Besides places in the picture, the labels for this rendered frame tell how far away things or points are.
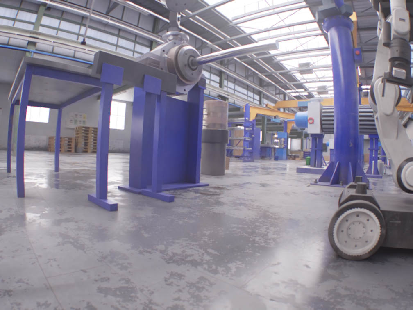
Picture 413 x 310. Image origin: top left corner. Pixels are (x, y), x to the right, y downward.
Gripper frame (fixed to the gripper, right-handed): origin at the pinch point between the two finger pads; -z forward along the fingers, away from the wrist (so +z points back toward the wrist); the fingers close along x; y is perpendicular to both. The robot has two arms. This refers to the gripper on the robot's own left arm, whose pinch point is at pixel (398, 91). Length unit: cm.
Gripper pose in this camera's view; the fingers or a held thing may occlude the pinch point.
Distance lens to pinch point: 89.5
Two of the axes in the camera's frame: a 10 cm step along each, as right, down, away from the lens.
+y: -5.8, -0.2, -8.1
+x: -7.9, -2.4, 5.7
